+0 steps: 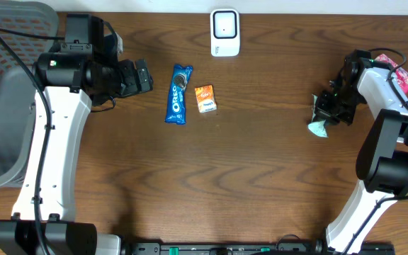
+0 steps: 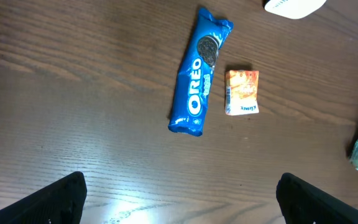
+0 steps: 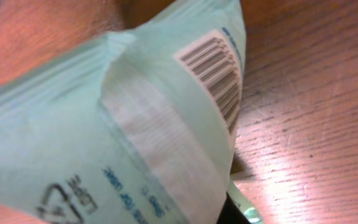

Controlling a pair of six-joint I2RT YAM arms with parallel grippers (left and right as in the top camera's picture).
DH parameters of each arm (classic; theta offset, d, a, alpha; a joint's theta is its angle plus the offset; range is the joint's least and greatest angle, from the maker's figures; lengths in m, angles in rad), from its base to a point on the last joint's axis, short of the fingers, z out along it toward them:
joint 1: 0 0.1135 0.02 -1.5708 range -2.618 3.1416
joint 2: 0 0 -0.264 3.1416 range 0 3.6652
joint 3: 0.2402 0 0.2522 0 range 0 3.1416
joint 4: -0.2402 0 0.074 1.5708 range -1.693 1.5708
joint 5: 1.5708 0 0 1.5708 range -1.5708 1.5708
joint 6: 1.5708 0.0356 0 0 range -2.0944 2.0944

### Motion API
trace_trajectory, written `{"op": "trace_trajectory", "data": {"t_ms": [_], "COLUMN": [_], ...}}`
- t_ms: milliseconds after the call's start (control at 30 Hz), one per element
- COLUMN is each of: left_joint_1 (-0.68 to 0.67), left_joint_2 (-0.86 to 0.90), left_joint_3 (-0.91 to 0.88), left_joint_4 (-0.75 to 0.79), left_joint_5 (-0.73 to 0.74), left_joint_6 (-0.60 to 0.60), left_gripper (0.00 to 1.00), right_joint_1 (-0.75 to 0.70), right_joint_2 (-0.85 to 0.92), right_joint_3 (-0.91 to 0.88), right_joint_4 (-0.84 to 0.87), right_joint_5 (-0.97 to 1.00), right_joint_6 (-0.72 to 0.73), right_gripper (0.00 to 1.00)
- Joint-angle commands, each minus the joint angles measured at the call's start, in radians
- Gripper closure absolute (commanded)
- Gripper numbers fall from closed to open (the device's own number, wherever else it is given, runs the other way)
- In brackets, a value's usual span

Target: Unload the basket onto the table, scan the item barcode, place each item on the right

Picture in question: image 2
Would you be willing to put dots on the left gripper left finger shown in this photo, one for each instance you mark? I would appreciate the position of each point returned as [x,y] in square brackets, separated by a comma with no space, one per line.
[60,202]

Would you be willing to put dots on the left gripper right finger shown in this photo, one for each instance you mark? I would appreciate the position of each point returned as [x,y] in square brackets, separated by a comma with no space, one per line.
[301,202]

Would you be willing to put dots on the orange tissue packet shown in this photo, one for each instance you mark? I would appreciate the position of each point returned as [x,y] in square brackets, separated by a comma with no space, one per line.
[241,92]

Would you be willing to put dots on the blue Oreo cookie pack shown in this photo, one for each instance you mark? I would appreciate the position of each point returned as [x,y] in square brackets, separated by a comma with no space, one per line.
[195,75]

